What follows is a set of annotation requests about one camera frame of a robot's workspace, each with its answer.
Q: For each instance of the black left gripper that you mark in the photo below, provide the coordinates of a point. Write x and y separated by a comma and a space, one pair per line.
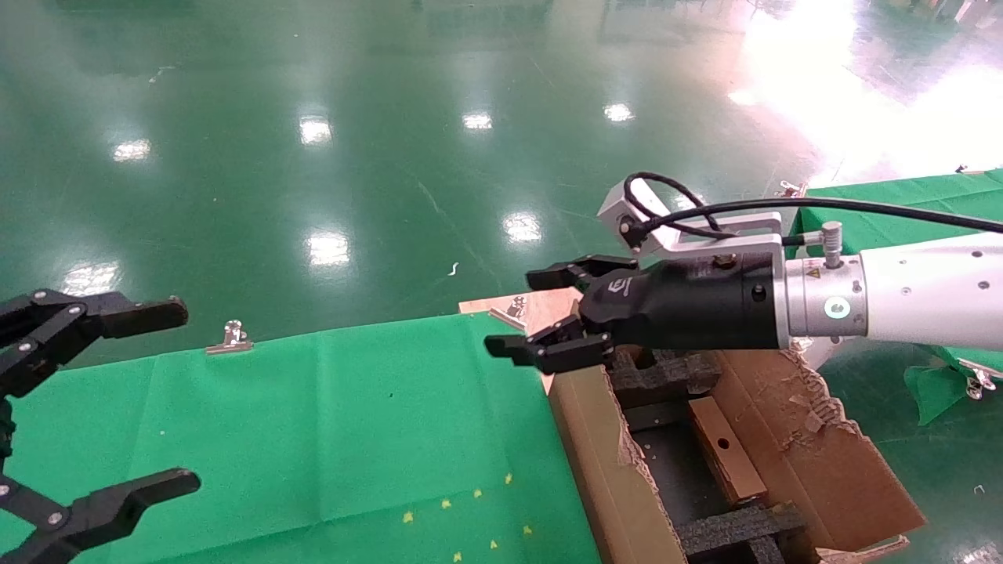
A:
5, 431

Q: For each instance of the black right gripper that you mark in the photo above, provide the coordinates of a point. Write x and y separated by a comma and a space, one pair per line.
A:
689, 305

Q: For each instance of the small long cardboard box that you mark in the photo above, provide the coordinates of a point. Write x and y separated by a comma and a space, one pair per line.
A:
729, 454

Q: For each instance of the large open cardboard carton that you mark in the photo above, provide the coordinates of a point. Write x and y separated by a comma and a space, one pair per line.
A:
831, 470

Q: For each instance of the silver metal binder clip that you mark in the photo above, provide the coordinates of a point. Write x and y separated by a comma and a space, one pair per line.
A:
968, 169
509, 313
231, 338
793, 189
978, 380

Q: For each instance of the black foam insert block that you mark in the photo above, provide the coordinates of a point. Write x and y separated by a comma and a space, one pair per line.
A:
729, 530
674, 374

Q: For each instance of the large green table cloth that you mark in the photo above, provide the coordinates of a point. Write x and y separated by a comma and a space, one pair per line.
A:
274, 439

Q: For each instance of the black foam bottom liner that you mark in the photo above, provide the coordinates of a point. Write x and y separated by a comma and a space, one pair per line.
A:
674, 470

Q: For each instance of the white metal table leg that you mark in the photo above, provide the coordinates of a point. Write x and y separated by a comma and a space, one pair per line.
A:
815, 354

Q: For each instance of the green cloth with hanging corner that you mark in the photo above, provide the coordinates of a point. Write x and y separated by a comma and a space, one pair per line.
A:
925, 200

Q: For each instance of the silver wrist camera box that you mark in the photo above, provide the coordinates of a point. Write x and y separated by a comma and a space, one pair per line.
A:
615, 207

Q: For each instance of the silver camera mounting bracket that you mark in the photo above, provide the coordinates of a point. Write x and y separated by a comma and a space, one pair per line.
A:
744, 235

